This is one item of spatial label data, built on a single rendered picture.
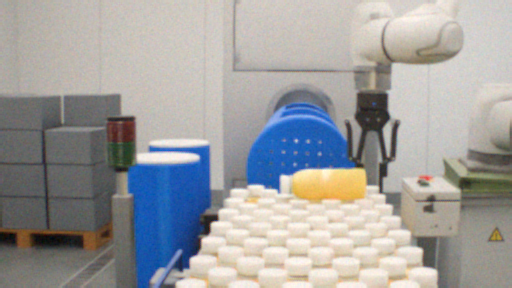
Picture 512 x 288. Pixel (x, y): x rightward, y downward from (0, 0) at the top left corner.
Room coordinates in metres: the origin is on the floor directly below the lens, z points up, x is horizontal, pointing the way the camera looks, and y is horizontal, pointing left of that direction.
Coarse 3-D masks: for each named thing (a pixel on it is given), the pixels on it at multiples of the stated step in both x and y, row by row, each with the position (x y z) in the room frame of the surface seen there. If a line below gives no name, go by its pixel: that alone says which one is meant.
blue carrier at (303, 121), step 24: (288, 120) 1.74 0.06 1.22; (312, 120) 1.75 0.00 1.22; (264, 144) 1.74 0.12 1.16; (288, 144) 1.74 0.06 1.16; (312, 144) 1.74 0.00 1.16; (336, 144) 1.75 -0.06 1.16; (264, 168) 1.74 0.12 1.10; (288, 168) 1.74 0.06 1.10; (312, 168) 1.75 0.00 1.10; (336, 168) 1.75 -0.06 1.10
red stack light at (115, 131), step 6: (108, 126) 1.28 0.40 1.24; (114, 126) 1.27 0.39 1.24; (120, 126) 1.27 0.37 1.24; (126, 126) 1.28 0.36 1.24; (132, 126) 1.29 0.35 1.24; (108, 132) 1.28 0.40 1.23; (114, 132) 1.27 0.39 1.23; (120, 132) 1.27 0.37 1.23; (126, 132) 1.28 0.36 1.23; (132, 132) 1.29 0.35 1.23; (108, 138) 1.28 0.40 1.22; (114, 138) 1.27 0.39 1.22; (120, 138) 1.27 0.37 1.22; (126, 138) 1.28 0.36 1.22; (132, 138) 1.29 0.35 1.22
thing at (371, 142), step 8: (368, 0) 3.16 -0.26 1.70; (376, 0) 3.16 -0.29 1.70; (368, 136) 3.16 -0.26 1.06; (376, 136) 3.16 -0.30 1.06; (368, 144) 3.16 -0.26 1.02; (376, 144) 3.16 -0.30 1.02; (368, 152) 3.16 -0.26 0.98; (376, 152) 3.16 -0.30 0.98; (368, 160) 3.16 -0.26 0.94; (376, 160) 3.16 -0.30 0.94; (368, 168) 3.16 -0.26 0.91; (376, 168) 3.16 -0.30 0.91; (368, 176) 3.16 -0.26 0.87; (376, 176) 3.16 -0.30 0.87; (368, 184) 3.16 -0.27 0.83; (376, 184) 3.16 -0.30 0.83
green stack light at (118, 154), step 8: (112, 144) 1.27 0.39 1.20; (120, 144) 1.27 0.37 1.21; (128, 144) 1.28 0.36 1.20; (136, 144) 1.30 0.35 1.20; (112, 152) 1.27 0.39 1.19; (120, 152) 1.27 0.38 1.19; (128, 152) 1.28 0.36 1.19; (136, 152) 1.30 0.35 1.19; (112, 160) 1.27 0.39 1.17; (120, 160) 1.27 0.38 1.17; (128, 160) 1.28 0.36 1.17; (136, 160) 1.30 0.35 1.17
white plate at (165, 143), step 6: (150, 144) 2.95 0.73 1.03; (156, 144) 2.92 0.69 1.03; (162, 144) 2.91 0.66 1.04; (168, 144) 2.91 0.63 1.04; (174, 144) 2.91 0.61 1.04; (180, 144) 2.91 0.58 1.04; (186, 144) 2.92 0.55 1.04; (192, 144) 2.93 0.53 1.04; (198, 144) 2.94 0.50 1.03; (204, 144) 2.97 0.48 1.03
